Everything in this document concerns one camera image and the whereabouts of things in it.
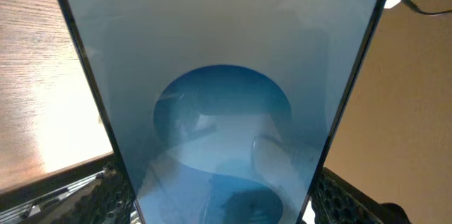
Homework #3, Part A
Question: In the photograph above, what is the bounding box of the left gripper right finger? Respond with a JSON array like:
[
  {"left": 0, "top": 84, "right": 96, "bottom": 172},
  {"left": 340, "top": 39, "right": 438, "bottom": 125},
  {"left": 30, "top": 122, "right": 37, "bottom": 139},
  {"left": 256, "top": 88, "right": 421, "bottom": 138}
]
[{"left": 311, "top": 167, "right": 411, "bottom": 224}]

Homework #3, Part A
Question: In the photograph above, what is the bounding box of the black USB charging cable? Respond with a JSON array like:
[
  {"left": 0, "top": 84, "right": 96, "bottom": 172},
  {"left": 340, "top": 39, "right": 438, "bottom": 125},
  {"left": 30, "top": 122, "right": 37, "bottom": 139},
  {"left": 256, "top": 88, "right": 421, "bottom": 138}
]
[{"left": 400, "top": 0, "right": 452, "bottom": 17}]

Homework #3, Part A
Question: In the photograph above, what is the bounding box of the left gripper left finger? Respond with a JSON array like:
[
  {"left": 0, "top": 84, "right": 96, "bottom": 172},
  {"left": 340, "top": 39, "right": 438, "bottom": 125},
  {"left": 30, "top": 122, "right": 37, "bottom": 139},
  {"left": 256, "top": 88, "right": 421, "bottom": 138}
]
[{"left": 1, "top": 155, "right": 142, "bottom": 224}]

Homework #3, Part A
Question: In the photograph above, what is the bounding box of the blue Samsung Galaxy smartphone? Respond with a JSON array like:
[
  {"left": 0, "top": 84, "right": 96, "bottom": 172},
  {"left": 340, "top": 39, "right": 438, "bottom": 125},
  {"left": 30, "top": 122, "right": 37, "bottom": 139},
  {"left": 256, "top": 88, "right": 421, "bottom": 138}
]
[{"left": 58, "top": 0, "right": 386, "bottom": 223}]

